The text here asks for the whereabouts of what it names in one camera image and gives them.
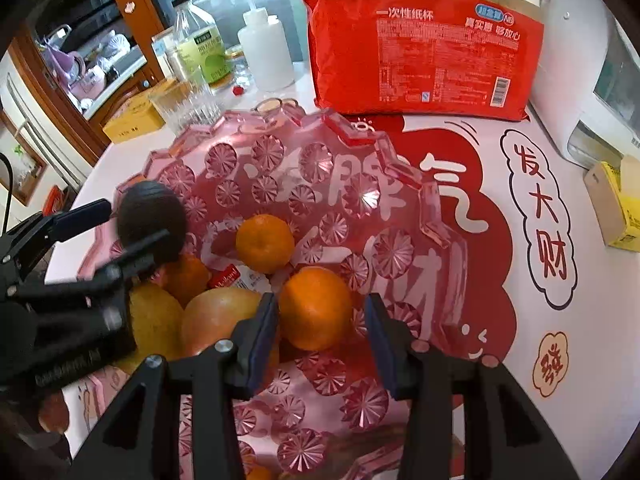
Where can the red paper cup package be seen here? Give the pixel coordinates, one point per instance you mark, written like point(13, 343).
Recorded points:
point(425, 60)

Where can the white countertop appliance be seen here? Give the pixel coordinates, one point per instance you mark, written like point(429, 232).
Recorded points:
point(565, 85)

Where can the white squeeze bottle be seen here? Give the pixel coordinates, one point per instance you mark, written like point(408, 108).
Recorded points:
point(265, 60)

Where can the printed cartoon tablecloth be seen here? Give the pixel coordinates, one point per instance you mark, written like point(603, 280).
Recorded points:
point(575, 335)

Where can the wooden picture frame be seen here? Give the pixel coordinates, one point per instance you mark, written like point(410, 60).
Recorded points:
point(25, 170)

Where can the clear bottle with green label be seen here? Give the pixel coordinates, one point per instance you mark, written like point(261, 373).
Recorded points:
point(200, 50)

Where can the pink glass fruit plate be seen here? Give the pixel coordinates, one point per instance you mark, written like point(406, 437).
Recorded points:
point(360, 195)

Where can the small glass jar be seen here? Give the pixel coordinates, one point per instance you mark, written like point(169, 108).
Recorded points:
point(242, 72)

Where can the pink plastic bag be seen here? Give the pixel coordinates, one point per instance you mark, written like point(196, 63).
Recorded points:
point(70, 65)

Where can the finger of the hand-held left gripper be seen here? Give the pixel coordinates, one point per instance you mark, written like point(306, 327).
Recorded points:
point(75, 220)
point(140, 257)

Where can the clear ribbed glass cup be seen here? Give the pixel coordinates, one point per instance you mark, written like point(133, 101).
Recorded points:
point(185, 105)

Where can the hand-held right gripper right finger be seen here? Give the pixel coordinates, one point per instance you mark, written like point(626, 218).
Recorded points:
point(382, 347)

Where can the red apple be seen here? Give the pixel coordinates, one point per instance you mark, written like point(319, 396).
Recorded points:
point(220, 315)

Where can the small red object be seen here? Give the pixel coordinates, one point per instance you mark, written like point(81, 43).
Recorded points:
point(238, 91)

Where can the yellow tissue pack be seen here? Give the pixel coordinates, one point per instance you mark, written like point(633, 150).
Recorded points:
point(620, 200)

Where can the dark avocado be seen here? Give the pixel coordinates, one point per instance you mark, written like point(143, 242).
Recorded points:
point(150, 210)

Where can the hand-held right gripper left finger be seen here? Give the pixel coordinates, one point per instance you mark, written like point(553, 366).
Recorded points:
point(262, 347)

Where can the wooden kitchen counter cabinet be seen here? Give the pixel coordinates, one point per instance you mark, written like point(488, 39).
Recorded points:
point(75, 110)

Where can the orange tangerine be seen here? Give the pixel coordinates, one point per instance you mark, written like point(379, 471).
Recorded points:
point(185, 274)
point(265, 242)
point(258, 475)
point(315, 307)

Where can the yellow pear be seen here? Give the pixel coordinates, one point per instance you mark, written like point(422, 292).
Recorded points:
point(155, 320)

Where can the yellow tissue box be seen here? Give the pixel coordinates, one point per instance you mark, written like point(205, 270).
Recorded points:
point(130, 122)

